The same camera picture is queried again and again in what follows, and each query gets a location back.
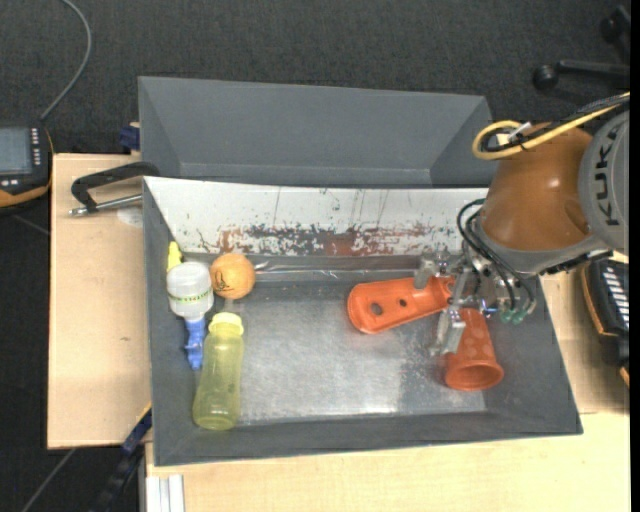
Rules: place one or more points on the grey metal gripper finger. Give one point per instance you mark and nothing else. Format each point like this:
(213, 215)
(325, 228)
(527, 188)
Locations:
(450, 332)
(425, 272)

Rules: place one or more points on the short orange dotted cup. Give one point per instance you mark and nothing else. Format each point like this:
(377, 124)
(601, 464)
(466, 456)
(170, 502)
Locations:
(475, 360)

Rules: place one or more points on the long orange cup with holes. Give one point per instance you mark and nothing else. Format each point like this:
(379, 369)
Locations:
(390, 305)

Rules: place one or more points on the grey metal bin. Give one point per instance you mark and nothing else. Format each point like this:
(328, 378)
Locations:
(320, 350)

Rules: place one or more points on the orange ball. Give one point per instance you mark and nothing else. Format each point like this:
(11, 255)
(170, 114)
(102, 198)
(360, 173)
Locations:
(232, 276)

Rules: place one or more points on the yellow clear plastic bottle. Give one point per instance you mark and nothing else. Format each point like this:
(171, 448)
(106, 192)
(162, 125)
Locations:
(219, 375)

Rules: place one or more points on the white spray bottle blue nozzle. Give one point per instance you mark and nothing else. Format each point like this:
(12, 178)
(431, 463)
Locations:
(189, 290)

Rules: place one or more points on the small yellow plastic piece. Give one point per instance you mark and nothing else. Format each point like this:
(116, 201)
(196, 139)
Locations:
(173, 255)

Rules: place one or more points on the pale wood flat board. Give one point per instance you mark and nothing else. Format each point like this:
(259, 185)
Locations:
(95, 310)

